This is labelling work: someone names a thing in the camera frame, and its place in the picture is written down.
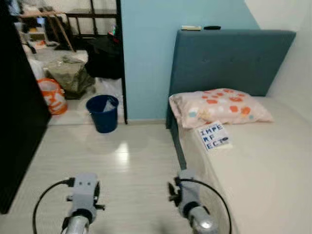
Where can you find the white book blue lettering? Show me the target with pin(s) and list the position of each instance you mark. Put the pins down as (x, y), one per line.
(213, 136)

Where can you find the pink orange-patterned pillow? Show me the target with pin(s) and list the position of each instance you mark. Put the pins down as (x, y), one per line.
(219, 106)

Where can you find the blue plastic bucket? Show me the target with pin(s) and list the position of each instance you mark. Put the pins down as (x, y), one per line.
(103, 119)

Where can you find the bed with white sheet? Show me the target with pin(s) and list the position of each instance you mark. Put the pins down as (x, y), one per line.
(263, 170)

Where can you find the grey crumpled plastic bag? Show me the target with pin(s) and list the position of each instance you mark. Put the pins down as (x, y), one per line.
(110, 105)

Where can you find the orange white plastic bag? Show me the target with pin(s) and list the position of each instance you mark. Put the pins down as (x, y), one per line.
(52, 97)

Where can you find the clear plastic bag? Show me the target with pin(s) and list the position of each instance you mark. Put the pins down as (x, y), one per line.
(109, 87)

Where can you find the khaki cloth sack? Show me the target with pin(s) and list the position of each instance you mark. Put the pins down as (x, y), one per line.
(70, 75)

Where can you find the blue upholstered headboard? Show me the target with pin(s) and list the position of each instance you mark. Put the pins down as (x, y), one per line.
(229, 63)

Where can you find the large black fabric bag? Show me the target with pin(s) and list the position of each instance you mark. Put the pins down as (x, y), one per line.
(105, 56)

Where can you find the small white flat object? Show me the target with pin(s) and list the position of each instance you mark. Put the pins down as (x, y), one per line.
(191, 28)

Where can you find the small black flat object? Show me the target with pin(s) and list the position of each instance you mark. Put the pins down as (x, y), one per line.
(212, 27)

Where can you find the dark wooden table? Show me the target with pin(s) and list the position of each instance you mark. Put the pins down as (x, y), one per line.
(92, 14)

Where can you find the light wooden table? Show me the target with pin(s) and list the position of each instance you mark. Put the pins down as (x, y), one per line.
(46, 14)

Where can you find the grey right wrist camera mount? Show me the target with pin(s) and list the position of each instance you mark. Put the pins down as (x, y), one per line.
(188, 190)

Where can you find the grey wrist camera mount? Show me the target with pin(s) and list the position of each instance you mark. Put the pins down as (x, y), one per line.
(84, 192)
(188, 190)

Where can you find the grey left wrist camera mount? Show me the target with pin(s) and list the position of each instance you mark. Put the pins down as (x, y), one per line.
(84, 192)

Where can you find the black door frame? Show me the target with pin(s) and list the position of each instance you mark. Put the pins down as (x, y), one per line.
(122, 63)

